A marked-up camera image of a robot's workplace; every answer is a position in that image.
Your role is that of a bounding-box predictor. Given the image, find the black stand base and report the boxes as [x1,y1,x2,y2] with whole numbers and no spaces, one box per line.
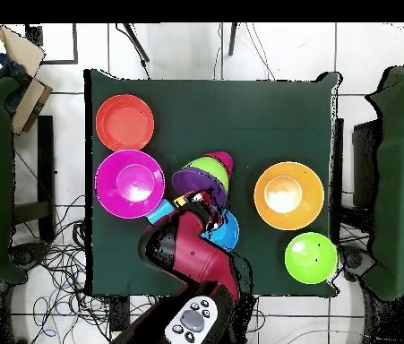
[9,241,49,269]
[339,245,375,282]

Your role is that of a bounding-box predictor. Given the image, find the blue bowl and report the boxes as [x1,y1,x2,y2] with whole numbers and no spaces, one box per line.
[200,208,241,253]

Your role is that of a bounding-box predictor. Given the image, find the black square floor frame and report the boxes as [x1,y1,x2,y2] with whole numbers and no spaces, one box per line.
[25,22,80,65]

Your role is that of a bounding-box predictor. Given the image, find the black bench frame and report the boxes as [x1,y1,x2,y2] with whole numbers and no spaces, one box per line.
[13,115,56,245]

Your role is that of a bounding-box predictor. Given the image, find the blue cup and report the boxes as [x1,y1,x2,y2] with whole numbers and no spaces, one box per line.
[146,198,175,226]

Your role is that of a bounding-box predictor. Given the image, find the green bowl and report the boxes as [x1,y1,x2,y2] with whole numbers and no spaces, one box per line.
[284,231,340,286]
[182,156,231,193]

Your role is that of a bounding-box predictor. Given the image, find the cardboard box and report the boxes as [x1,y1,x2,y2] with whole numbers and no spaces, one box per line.
[0,24,54,135]

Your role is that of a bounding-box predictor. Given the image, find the dark green table cloth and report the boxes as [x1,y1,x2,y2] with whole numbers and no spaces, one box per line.
[83,68,342,298]

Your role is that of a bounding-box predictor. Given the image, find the black tripod leg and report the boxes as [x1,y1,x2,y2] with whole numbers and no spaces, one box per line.
[228,22,239,57]
[115,22,151,80]

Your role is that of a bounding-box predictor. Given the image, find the small crimson bowl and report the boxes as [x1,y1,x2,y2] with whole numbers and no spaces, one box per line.
[204,150,235,180]

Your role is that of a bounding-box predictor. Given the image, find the orange-red shallow bowl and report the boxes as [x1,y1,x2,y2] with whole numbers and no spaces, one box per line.
[95,93,155,152]

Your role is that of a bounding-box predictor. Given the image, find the large orange bowl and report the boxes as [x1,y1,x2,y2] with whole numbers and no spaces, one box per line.
[254,160,325,231]

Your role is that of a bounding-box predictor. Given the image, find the tangle of floor cables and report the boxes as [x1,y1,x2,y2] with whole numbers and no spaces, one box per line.
[11,194,159,344]

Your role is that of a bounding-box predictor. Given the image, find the large magenta bowl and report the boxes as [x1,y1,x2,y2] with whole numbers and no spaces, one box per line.
[94,149,166,220]

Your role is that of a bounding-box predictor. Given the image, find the black box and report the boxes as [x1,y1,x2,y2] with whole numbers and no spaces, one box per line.
[351,119,383,209]

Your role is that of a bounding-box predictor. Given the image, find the purple bowl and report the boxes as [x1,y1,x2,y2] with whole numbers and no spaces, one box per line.
[171,168,229,207]

